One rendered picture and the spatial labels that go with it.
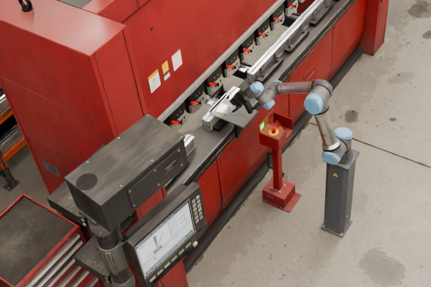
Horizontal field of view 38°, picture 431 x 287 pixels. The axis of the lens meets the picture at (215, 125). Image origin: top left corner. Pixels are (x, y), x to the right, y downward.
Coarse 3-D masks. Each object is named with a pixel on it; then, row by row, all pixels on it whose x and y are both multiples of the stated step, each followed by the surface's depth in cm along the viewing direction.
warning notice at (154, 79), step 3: (153, 72) 346; (156, 72) 349; (153, 75) 347; (156, 75) 350; (150, 78) 346; (153, 78) 348; (156, 78) 351; (159, 78) 353; (150, 81) 347; (153, 81) 349; (156, 81) 352; (159, 81) 354; (150, 84) 348; (153, 84) 350; (156, 84) 353; (159, 84) 355; (150, 87) 349; (153, 87) 351; (156, 87) 354; (153, 90) 352
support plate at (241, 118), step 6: (222, 102) 429; (228, 102) 429; (216, 108) 426; (240, 108) 424; (216, 114) 422; (222, 114) 421; (234, 114) 420; (240, 114) 420; (246, 114) 419; (252, 114) 418; (228, 120) 416; (234, 120) 416; (240, 120) 415; (246, 120) 415; (240, 126) 412
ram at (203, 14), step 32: (160, 0) 328; (192, 0) 353; (224, 0) 382; (256, 0) 414; (128, 32) 316; (160, 32) 338; (192, 32) 365; (224, 32) 395; (160, 64) 349; (192, 64) 377; (160, 96) 360
